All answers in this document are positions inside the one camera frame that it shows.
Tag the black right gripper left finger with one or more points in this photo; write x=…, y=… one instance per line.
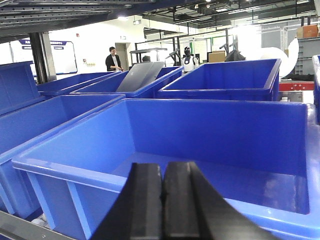
x=137, y=212

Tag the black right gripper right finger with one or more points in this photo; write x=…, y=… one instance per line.
x=194, y=210

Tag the large grey metal tray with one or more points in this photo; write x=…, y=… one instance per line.
x=140, y=75

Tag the cardboard box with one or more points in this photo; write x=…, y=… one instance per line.
x=217, y=56

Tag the large blue plastic bin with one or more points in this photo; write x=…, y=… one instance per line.
x=263, y=157

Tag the blue bin rear centre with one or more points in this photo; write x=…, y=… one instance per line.
x=110, y=84

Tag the blue bin rear right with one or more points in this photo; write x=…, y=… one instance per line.
x=246, y=80

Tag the white humanoid robot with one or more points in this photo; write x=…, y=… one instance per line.
x=189, y=62

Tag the blue bin rear left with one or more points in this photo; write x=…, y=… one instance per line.
x=69, y=84

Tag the man in black jacket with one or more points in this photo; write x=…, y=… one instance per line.
x=112, y=61

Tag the blue bin far left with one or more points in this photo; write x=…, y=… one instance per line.
x=17, y=87

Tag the blue bin upper right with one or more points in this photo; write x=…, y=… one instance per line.
x=316, y=91

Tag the steel rack front rail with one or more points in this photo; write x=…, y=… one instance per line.
x=15, y=228

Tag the black rack upright post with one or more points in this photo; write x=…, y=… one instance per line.
x=42, y=57

